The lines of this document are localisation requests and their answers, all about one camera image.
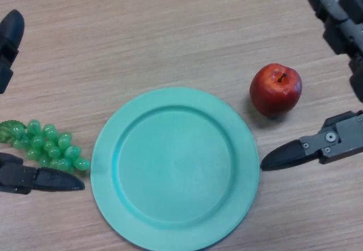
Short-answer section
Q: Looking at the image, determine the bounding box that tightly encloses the teal round plate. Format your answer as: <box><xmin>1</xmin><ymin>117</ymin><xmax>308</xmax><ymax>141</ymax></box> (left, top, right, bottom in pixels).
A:
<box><xmin>90</xmin><ymin>86</ymin><xmax>260</xmax><ymax>251</ymax></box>

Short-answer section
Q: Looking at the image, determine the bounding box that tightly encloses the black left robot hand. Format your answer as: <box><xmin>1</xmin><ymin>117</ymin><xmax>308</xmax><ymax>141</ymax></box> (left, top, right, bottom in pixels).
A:
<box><xmin>0</xmin><ymin>9</ymin><xmax>86</xmax><ymax>195</ymax></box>

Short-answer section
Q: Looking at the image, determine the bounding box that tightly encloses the green grapes bunch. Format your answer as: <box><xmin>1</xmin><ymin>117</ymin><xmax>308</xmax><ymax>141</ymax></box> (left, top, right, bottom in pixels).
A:
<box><xmin>0</xmin><ymin>119</ymin><xmax>91</xmax><ymax>174</ymax></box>

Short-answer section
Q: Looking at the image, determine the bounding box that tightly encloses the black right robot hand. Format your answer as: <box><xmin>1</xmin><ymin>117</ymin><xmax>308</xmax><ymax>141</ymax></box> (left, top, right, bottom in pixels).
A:
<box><xmin>260</xmin><ymin>0</ymin><xmax>363</xmax><ymax>172</ymax></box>

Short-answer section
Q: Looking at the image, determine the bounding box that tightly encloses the red apple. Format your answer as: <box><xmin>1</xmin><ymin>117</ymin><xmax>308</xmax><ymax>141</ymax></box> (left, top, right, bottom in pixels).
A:
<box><xmin>249</xmin><ymin>62</ymin><xmax>303</xmax><ymax>118</ymax></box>

